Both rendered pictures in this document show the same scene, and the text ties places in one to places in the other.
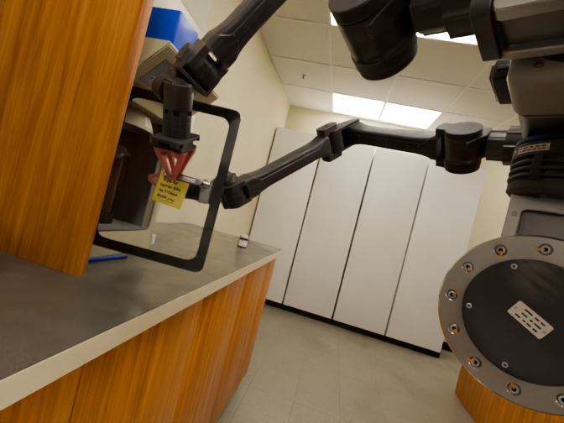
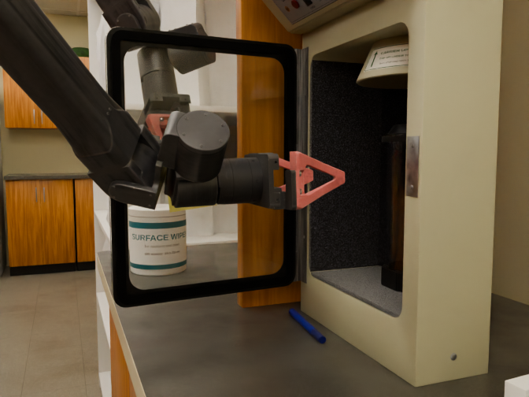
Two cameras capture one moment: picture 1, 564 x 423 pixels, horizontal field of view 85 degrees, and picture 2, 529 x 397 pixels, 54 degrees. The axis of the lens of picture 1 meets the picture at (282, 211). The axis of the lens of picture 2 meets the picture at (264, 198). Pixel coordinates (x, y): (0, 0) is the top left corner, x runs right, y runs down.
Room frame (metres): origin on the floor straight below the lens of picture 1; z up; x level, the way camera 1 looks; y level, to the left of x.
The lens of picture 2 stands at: (1.48, -0.05, 1.22)
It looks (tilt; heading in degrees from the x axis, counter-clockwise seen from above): 5 degrees down; 149
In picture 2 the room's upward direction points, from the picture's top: straight up
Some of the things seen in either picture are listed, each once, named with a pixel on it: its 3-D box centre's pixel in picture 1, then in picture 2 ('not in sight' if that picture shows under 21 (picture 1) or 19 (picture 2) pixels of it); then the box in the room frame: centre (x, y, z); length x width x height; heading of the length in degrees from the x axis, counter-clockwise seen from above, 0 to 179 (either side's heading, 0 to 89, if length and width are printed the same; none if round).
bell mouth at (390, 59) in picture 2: not in sight; (419, 62); (0.95, 0.54, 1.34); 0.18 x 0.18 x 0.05
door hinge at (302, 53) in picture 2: not in sight; (300, 167); (0.76, 0.46, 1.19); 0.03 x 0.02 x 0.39; 170
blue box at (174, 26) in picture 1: (169, 37); not in sight; (0.82, 0.40, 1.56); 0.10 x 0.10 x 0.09; 80
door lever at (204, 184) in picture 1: (186, 180); not in sight; (0.71, 0.23, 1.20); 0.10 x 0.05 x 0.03; 86
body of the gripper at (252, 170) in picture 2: not in sight; (242, 180); (0.91, 0.27, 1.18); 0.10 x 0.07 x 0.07; 167
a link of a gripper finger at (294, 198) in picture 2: not in sight; (305, 179); (0.96, 0.33, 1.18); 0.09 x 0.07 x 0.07; 77
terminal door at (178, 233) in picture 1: (162, 177); (209, 168); (0.75, 0.30, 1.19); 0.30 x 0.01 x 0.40; 86
